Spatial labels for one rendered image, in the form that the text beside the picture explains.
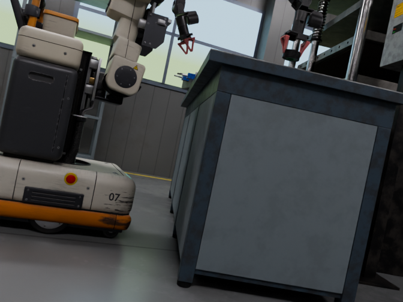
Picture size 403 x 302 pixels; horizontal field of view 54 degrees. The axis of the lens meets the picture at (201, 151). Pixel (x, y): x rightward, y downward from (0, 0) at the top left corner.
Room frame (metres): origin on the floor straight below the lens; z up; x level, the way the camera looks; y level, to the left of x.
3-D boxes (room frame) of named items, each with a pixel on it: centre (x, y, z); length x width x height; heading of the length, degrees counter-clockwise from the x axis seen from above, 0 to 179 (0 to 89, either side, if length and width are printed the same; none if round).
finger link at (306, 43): (1.83, -0.35, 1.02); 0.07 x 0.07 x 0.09; 11
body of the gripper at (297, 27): (1.83, -0.32, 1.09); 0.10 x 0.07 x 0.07; 101
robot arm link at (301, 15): (1.83, -0.33, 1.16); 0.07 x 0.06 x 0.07; 97
